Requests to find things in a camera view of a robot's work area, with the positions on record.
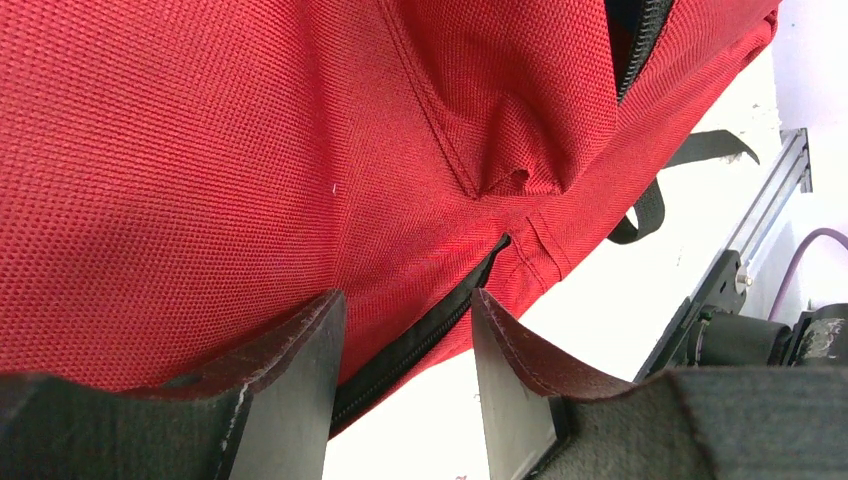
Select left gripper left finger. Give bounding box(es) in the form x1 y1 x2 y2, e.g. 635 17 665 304
1 290 346 479

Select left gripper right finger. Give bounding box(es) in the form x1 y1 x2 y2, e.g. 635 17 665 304
472 289 847 479

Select red backpack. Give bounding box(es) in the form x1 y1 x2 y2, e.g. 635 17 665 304
1 1 778 431

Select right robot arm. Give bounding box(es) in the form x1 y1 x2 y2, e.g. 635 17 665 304
685 303 847 367

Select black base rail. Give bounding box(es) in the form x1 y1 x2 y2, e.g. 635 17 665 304
634 250 746 382

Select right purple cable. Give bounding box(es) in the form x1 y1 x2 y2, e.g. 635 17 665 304
768 228 848 323

